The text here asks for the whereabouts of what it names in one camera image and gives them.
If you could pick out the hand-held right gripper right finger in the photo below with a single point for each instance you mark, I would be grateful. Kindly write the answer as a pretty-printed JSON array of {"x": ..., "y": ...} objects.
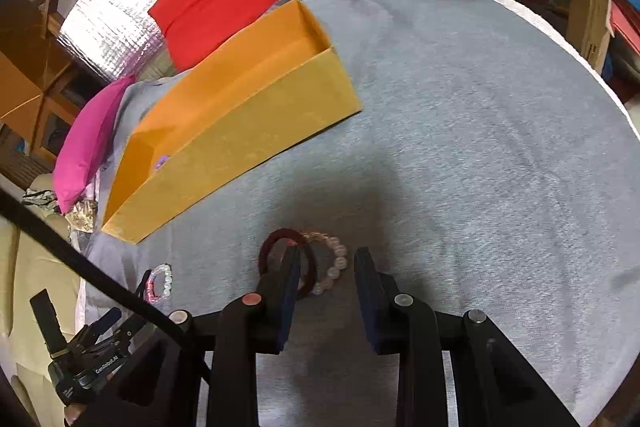
[{"x": 367, "y": 302}]

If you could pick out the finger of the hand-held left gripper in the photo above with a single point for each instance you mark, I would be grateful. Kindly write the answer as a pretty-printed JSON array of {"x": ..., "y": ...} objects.
[
  {"x": 100, "y": 324},
  {"x": 49, "y": 322}
]

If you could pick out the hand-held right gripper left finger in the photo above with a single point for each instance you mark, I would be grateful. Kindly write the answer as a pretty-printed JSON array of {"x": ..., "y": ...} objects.
[{"x": 290, "y": 302}]

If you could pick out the orange cardboard box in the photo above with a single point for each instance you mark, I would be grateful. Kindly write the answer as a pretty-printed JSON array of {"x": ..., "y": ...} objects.
[{"x": 225, "y": 147}]

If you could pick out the beige sofa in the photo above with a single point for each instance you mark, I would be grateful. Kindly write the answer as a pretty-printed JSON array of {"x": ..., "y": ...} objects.
[{"x": 35, "y": 282}]

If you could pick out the gold patterned cloth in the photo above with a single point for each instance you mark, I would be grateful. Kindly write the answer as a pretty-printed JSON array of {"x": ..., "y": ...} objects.
[{"x": 82, "y": 214}]

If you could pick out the black and white cloth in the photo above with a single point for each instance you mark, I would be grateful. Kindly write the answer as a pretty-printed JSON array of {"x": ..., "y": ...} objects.
[{"x": 42, "y": 198}]

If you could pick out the grey cloth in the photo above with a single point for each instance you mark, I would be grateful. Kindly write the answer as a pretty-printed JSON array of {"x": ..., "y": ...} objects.
[{"x": 450, "y": 157}]

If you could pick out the magenta pillow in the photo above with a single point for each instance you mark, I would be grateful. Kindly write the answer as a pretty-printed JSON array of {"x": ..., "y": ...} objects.
[{"x": 90, "y": 142}]

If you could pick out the orange wooden cabinet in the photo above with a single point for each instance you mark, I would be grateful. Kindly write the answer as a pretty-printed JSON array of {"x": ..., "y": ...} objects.
[{"x": 25, "y": 72}]

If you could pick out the red pillow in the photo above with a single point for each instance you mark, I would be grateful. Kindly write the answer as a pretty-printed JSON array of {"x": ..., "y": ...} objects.
[{"x": 215, "y": 2}]

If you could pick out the stack of folded cloths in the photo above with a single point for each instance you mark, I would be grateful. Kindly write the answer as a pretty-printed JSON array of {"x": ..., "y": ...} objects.
[{"x": 627, "y": 22}]

